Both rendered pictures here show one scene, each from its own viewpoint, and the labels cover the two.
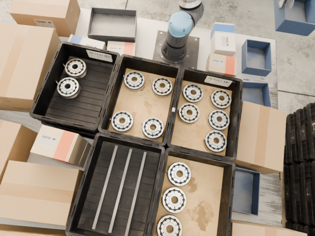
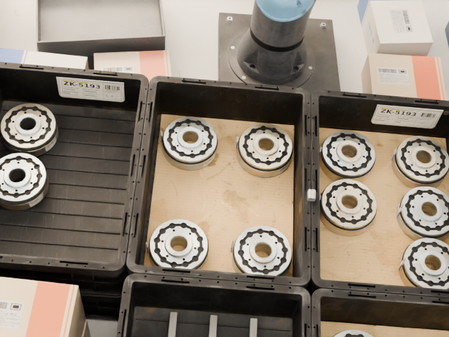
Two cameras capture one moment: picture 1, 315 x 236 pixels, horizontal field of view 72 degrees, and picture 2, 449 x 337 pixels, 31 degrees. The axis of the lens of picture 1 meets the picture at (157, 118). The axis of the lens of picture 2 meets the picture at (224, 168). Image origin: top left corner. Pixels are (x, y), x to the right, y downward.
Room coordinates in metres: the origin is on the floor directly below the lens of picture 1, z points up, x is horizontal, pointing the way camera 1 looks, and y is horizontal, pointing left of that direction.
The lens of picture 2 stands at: (-0.33, 0.16, 2.12)
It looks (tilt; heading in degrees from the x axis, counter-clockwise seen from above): 58 degrees down; 354
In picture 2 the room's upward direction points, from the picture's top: 8 degrees clockwise
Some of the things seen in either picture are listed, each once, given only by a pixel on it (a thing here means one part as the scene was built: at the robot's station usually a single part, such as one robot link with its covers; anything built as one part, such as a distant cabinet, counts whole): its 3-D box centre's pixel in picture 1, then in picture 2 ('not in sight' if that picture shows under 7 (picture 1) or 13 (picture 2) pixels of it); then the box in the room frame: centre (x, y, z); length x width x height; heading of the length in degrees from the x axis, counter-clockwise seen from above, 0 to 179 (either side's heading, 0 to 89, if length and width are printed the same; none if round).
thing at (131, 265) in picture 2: (142, 97); (224, 176); (0.40, 0.08, 0.92); 0.40 x 0.30 x 0.02; 177
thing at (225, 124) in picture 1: (219, 119); (428, 210); (0.38, -0.29, 0.86); 0.10 x 0.10 x 0.01
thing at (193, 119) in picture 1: (189, 113); (349, 203); (0.39, -0.15, 0.86); 0.10 x 0.10 x 0.01
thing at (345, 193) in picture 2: (189, 112); (349, 202); (0.39, -0.15, 0.86); 0.05 x 0.05 x 0.01
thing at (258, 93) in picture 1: (249, 96); not in sight; (0.60, -0.49, 0.73); 0.20 x 0.15 x 0.07; 97
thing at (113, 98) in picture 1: (142, 101); (222, 190); (0.40, 0.08, 0.87); 0.40 x 0.30 x 0.11; 177
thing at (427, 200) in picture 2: (219, 119); (429, 209); (0.38, -0.29, 0.86); 0.05 x 0.05 x 0.01
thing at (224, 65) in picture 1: (221, 67); (402, 87); (0.75, -0.32, 0.74); 0.16 x 0.12 x 0.07; 90
